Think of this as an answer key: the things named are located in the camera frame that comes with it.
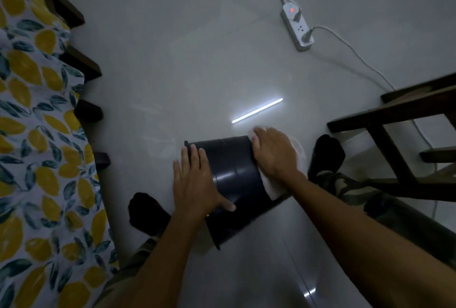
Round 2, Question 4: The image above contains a black right sock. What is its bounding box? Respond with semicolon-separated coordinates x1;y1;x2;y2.
307;134;346;182

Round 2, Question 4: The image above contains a black left sock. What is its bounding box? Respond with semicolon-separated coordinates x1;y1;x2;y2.
128;192;172;237

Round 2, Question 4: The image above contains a white cleaning cloth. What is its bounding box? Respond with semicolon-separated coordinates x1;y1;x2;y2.
247;126;307;201

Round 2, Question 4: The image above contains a camouflage right trouser leg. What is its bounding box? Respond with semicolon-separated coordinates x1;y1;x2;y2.
315;170;456;271

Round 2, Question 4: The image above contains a person's right forearm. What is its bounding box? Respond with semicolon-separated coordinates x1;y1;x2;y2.
282;170;456;308

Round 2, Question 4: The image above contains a camouflage left trouser leg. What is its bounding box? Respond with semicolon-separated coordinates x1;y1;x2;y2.
92;236;162;308

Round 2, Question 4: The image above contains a dark wooden bed frame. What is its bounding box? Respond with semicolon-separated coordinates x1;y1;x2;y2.
42;0;111;173

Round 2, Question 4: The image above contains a lemon print bed sheet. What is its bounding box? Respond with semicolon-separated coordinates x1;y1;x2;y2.
0;0;119;308

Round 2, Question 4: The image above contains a black sock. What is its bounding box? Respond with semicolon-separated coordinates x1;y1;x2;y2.
307;134;346;182
128;192;172;237

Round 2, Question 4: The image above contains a white power strip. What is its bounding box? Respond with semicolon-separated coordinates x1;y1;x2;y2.
280;3;315;52

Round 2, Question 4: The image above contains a dark wooden chair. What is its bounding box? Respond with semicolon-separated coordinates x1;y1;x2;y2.
327;72;456;202

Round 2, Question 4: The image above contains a person's right hand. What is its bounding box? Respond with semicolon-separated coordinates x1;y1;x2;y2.
252;127;300;184

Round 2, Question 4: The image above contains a person's left forearm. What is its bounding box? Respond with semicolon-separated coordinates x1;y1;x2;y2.
116;210;211;308

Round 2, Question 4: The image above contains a person's left hand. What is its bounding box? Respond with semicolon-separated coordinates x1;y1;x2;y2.
173;144;237;220

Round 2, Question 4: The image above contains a camouflage trouser leg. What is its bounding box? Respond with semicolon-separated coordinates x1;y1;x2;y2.
92;236;162;308
315;170;456;271

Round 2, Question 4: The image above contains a black plastic bucket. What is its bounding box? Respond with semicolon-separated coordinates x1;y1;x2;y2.
184;135;291;250

